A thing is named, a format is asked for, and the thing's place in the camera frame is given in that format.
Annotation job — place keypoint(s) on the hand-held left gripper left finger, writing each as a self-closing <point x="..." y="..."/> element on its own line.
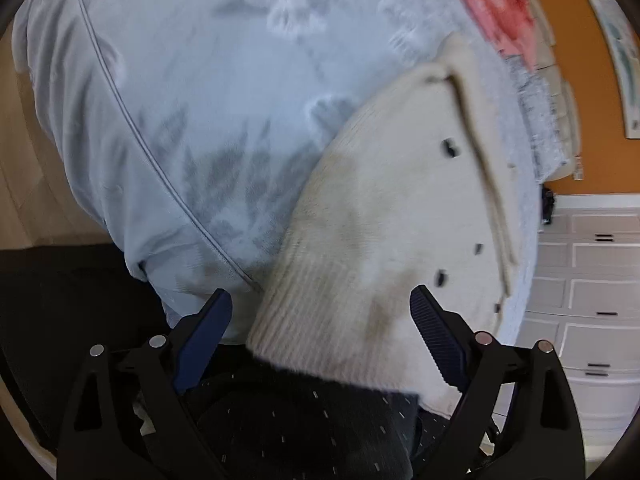
<point x="207" y="332"/>

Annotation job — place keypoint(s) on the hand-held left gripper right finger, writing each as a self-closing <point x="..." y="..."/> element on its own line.
<point x="434" y="330"/>

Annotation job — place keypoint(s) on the cream knit cardigan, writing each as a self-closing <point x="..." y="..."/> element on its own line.
<point x="395" y="240"/>

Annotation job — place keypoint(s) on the pink clothes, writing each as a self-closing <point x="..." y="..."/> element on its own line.
<point x="495" y="10"/>

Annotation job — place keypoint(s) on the dark dashed-pattern pants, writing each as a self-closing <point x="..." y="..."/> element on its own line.
<point x="310" y="430"/>

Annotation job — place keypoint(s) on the white drawer cabinet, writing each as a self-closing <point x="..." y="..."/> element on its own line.
<point x="585" y="310"/>

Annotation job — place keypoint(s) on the black object by cabinet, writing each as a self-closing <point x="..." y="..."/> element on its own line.
<point x="547" y="207"/>

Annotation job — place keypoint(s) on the grey butterfly print blanket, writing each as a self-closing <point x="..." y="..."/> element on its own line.
<point x="200" y="110"/>

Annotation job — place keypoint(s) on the grey patterned pillow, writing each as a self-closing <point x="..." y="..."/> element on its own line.
<point x="542" y="120"/>

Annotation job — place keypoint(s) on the cream padded headboard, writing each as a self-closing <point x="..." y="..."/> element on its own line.
<point x="562" y="85"/>

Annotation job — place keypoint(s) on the small white wall device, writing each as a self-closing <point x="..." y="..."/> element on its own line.
<point x="579" y="167"/>

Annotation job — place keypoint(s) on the framed wall picture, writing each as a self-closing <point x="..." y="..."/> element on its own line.
<point x="617" y="45"/>

